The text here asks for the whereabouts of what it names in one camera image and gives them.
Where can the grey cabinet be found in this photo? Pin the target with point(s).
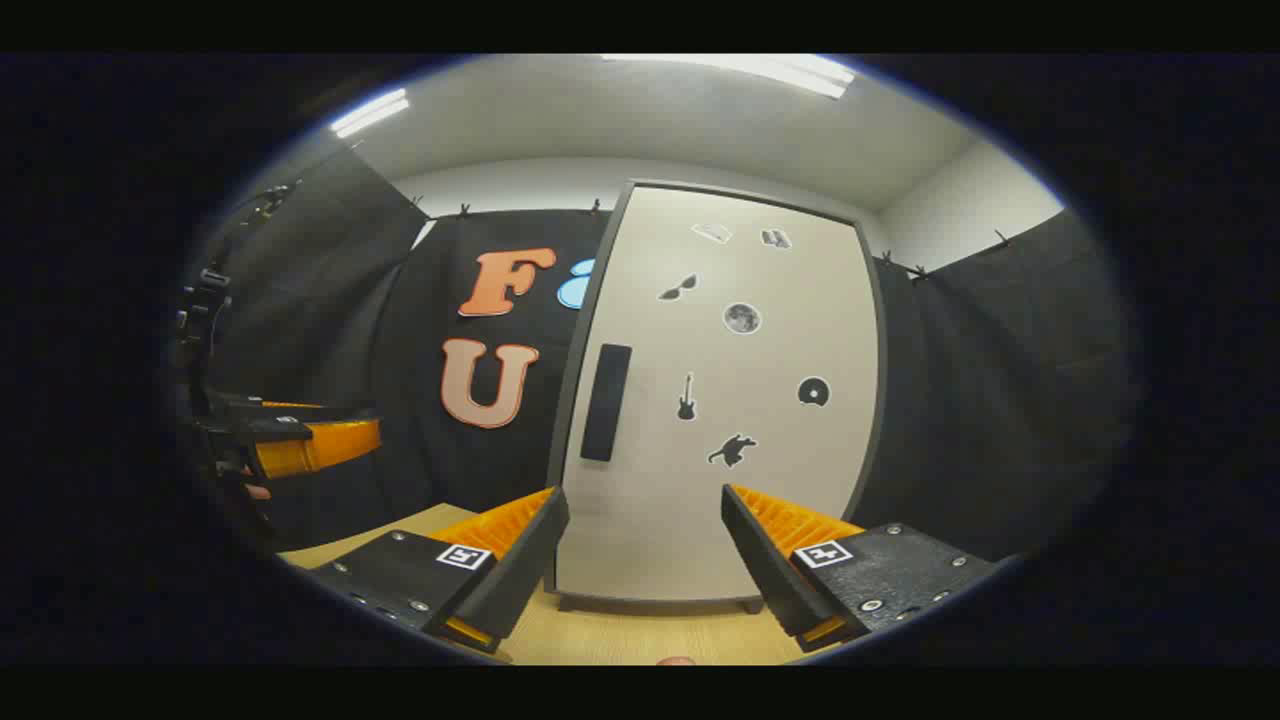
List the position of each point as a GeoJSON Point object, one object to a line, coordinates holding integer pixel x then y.
{"type": "Point", "coordinates": [650, 603]}

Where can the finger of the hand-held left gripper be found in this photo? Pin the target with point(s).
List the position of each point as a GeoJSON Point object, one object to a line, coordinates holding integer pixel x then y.
{"type": "Point", "coordinates": [320, 448]}
{"type": "Point", "coordinates": [300, 412]}

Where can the black backdrop cloth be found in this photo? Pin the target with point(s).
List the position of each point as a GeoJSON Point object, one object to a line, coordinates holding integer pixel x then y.
{"type": "Point", "coordinates": [420, 330]}

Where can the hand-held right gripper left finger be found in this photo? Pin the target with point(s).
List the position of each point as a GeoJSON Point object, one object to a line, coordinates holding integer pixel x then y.
{"type": "Point", "coordinates": [520, 570]}

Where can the ceiling light strip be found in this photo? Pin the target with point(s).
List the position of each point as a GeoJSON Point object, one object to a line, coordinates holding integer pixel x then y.
{"type": "Point", "coordinates": [368, 113]}

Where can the white cabinet door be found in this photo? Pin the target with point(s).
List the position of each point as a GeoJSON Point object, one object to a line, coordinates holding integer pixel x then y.
{"type": "Point", "coordinates": [700, 520]}

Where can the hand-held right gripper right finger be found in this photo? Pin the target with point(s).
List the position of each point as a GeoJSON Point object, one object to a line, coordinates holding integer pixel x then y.
{"type": "Point", "coordinates": [765, 570]}

